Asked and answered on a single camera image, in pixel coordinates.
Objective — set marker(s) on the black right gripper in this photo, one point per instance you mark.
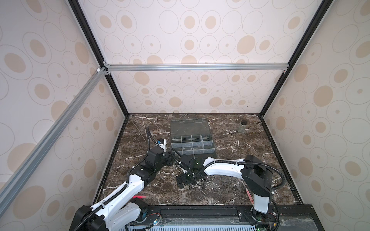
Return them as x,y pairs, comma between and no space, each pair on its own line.
182,182

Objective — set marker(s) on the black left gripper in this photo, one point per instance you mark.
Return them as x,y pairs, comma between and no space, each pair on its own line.
167,158

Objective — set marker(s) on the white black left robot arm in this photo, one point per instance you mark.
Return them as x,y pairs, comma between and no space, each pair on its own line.
116,210

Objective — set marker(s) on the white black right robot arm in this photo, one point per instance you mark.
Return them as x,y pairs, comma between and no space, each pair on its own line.
261,178

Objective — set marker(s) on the pile of nuts and screws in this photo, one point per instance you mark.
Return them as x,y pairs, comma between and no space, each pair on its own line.
202,184

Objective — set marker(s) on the clear plastic organizer box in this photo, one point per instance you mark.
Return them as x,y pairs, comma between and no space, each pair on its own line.
192,137

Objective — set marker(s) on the pink marker pen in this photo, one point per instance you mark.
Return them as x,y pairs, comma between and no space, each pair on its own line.
140,196

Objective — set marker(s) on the small glass jar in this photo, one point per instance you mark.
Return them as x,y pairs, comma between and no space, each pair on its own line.
242,126

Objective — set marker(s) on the black base frame rail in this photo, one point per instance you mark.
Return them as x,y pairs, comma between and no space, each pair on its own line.
224,218

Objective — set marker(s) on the pink handled metal spoon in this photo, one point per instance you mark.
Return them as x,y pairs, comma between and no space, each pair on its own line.
250,196

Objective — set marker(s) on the horizontal aluminium rail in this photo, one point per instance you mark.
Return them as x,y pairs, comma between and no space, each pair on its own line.
196,67

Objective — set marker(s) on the diagonal aluminium rail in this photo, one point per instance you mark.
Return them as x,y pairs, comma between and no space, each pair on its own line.
30,164

